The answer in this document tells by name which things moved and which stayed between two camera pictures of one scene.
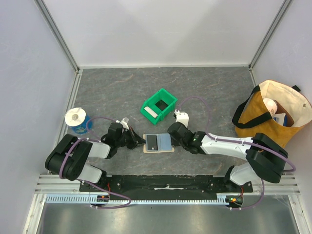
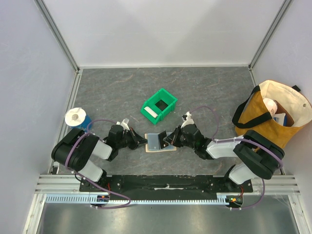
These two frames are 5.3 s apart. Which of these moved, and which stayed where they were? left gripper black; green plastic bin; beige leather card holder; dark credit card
Moved: dark credit card
Stayed: beige leather card holder; green plastic bin; left gripper black
